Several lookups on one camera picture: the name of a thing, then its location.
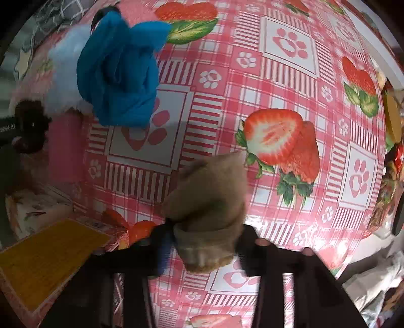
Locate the beige sock roll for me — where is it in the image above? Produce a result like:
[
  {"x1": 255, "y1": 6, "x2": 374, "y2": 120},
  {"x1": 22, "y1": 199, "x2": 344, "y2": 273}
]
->
[{"x1": 162, "y1": 151, "x2": 248, "y2": 273}]

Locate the grey checked star blanket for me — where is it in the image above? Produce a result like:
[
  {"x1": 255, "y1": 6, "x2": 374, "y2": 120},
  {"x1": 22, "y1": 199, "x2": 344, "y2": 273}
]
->
[{"x1": 13, "y1": 0, "x2": 97, "y2": 79}]

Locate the light blue fluffy sock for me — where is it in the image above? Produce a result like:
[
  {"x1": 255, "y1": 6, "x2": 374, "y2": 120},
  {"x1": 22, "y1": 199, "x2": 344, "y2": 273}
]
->
[{"x1": 46, "y1": 25, "x2": 95, "y2": 114}]

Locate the yellow round tin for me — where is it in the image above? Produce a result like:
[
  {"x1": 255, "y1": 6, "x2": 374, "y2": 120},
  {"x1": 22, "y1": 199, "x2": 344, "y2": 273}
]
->
[{"x1": 383, "y1": 93, "x2": 404, "y2": 144}]

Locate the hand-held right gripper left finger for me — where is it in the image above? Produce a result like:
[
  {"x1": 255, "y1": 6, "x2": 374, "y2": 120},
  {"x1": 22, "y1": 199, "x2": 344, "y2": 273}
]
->
[{"x1": 41, "y1": 222, "x2": 177, "y2": 328}]

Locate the black round object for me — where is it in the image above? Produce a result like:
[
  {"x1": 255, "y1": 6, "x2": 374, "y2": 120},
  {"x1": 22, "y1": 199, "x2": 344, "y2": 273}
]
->
[{"x1": 392, "y1": 202, "x2": 404, "y2": 237}]

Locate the brown cardboard carton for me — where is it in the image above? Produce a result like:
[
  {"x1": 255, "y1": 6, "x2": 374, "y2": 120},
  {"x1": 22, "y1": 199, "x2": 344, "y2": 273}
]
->
[{"x1": 0, "y1": 217, "x2": 130, "y2": 316}]

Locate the blue fabric bundle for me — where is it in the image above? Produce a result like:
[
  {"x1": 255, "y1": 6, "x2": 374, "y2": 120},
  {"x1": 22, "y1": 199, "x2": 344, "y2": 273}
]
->
[{"x1": 77, "y1": 11, "x2": 172, "y2": 128}]

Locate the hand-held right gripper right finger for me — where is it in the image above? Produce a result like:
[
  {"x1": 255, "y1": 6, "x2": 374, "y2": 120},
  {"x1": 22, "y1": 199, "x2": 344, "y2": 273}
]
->
[{"x1": 237, "y1": 225, "x2": 368, "y2": 328}]

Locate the dark brown sock roll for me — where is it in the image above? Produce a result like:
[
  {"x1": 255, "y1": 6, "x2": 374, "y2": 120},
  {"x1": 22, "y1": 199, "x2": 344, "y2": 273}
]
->
[{"x1": 14, "y1": 99, "x2": 53, "y2": 155}]

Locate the pink fuzzy sock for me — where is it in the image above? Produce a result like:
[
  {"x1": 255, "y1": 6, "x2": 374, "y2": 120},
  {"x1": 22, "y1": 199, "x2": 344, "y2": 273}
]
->
[{"x1": 47, "y1": 112, "x2": 87, "y2": 183}]

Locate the pile of small goods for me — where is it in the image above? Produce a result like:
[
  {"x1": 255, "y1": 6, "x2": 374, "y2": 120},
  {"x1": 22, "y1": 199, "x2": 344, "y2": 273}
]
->
[{"x1": 368, "y1": 71, "x2": 404, "y2": 240}]

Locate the pink strawberry tablecloth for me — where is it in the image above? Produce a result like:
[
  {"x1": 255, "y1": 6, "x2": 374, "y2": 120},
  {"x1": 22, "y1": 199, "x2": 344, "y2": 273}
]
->
[{"x1": 9, "y1": 0, "x2": 392, "y2": 328}]

